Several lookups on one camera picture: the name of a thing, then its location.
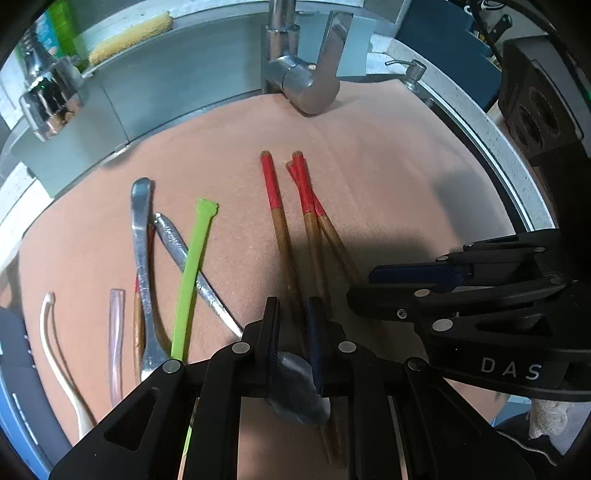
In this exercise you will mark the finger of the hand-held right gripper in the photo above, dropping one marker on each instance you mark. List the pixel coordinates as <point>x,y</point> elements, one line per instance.
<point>383,302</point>
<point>415,273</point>

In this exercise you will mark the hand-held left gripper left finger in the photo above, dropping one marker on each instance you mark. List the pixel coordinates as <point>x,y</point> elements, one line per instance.
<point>270,332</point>

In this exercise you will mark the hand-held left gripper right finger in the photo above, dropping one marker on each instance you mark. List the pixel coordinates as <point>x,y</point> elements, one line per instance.
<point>316,346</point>

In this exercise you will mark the silver metal spoon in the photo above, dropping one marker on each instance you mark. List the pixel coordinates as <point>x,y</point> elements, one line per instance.
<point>295,392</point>

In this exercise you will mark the green plastic spoon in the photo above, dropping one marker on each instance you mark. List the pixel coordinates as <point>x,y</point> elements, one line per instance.
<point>191,263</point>

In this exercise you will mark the translucent plastic spoon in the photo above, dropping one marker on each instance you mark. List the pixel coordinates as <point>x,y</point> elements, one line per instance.
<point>116,332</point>

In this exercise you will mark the white ceramic spoon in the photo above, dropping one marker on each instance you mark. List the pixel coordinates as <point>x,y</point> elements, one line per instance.
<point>83,417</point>

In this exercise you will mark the person's right hand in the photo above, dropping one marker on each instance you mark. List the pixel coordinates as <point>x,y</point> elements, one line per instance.
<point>547,415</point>

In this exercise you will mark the person's dark clothing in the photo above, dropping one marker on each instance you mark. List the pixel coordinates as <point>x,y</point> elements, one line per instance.
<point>568,445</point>

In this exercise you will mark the orange mat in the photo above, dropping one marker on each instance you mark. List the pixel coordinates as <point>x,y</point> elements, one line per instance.
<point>369,152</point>

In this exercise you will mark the chrome soap dispenser pump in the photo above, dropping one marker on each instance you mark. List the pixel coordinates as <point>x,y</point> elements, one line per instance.
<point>413,74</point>

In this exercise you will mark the dark blue panel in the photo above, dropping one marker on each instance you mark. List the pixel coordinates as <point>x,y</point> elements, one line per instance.
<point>443,69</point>

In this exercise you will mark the yellow sponge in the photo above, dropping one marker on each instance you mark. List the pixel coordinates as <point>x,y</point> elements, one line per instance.
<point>129,39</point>

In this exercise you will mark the green dish soap bottle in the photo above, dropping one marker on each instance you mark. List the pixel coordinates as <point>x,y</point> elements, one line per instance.
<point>60,23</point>

